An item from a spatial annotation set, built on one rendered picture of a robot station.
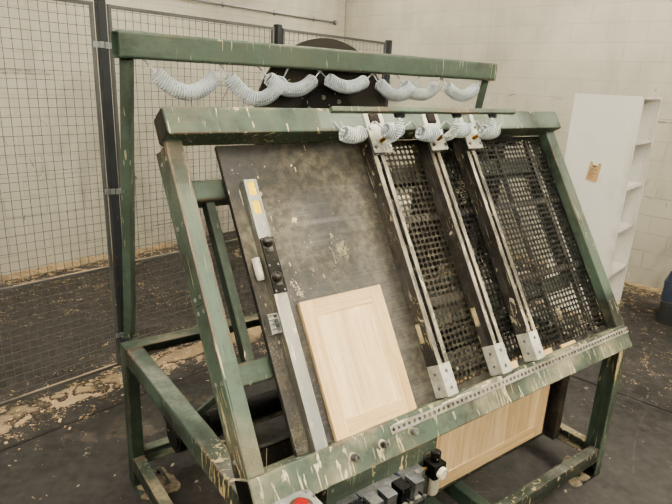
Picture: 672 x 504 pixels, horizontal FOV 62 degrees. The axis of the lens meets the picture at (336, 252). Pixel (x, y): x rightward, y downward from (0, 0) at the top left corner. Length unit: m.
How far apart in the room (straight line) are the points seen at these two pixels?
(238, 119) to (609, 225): 4.26
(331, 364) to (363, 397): 0.17
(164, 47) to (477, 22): 5.85
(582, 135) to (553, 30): 2.02
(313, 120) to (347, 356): 0.89
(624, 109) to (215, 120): 4.22
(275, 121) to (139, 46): 0.62
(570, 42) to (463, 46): 1.38
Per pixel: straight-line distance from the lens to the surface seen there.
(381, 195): 2.29
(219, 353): 1.79
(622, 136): 5.60
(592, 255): 3.24
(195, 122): 1.96
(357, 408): 2.04
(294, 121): 2.14
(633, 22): 7.11
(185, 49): 2.44
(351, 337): 2.06
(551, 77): 7.33
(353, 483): 2.00
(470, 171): 2.71
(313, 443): 1.92
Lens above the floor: 2.05
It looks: 17 degrees down
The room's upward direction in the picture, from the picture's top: 3 degrees clockwise
